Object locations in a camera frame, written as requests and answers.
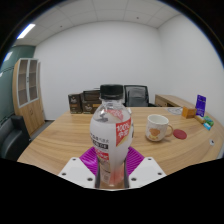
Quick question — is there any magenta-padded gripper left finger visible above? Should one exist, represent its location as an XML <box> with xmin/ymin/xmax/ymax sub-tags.
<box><xmin>57</xmin><ymin>146</ymin><xmax>101</xmax><ymax>189</ymax></box>

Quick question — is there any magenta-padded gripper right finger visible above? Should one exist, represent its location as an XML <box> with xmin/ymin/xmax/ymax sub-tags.
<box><xmin>123</xmin><ymin>145</ymin><xmax>167</xmax><ymax>190</ymax></box>

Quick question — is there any clear drink bottle black cap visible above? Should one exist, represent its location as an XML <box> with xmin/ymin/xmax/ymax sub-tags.
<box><xmin>89</xmin><ymin>84</ymin><xmax>135</xmax><ymax>187</ymax></box>

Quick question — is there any white ceramic mug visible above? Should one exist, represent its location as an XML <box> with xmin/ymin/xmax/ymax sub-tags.
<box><xmin>145</xmin><ymin>113</ymin><xmax>175</xmax><ymax>142</ymax></box>

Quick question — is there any flat round red coaster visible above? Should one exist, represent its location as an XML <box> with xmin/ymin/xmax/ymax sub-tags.
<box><xmin>172</xmin><ymin>128</ymin><xmax>188</xmax><ymax>140</ymax></box>

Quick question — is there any round white grey disc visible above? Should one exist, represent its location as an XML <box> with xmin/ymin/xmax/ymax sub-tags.
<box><xmin>166</xmin><ymin>106</ymin><xmax>184</xmax><ymax>116</ymax></box>

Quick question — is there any small dark brown box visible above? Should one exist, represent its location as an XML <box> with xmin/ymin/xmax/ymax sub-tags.
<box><xmin>67</xmin><ymin>93</ymin><xmax>83</xmax><ymax>115</ymax></box>

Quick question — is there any large dark brown box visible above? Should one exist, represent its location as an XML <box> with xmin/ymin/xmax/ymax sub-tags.
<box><xmin>80</xmin><ymin>89</ymin><xmax>102</xmax><ymax>115</ymax></box>

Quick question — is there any orange cardboard box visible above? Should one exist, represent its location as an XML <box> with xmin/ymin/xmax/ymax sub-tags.
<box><xmin>181</xmin><ymin>106</ymin><xmax>198</xmax><ymax>119</ymax></box>

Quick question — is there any black leather sofa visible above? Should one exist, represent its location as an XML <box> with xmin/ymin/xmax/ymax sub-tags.
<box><xmin>0</xmin><ymin>114</ymin><xmax>31</xmax><ymax>162</ymax></box>

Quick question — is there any small yellow box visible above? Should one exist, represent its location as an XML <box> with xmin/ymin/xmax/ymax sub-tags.
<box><xmin>194</xmin><ymin>114</ymin><xmax>206</xmax><ymax>124</ymax></box>

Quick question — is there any black mesh office chair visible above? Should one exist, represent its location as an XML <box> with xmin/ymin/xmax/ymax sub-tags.
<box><xmin>123</xmin><ymin>84</ymin><xmax>156</xmax><ymax>108</ymax></box>

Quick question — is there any wooden side desk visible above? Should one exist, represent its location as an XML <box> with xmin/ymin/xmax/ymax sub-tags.
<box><xmin>154</xmin><ymin>94</ymin><xmax>198</xmax><ymax>109</ymax></box>

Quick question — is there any wooden shelf cabinet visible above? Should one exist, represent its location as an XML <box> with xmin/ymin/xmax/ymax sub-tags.
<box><xmin>12</xmin><ymin>57</ymin><xmax>46</xmax><ymax>136</ymax></box>

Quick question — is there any green flat box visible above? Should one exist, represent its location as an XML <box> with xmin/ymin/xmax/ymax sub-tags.
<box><xmin>203</xmin><ymin>115</ymin><xmax>215</xmax><ymax>127</ymax></box>

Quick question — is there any purple standing sign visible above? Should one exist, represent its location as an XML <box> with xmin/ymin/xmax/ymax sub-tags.
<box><xmin>195</xmin><ymin>94</ymin><xmax>207</xmax><ymax>118</ymax></box>

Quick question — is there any long ceiling light panel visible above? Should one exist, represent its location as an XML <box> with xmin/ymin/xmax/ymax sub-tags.
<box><xmin>16</xmin><ymin>23</ymin><xmax>37</xmax><ymax>40</ymax></box>

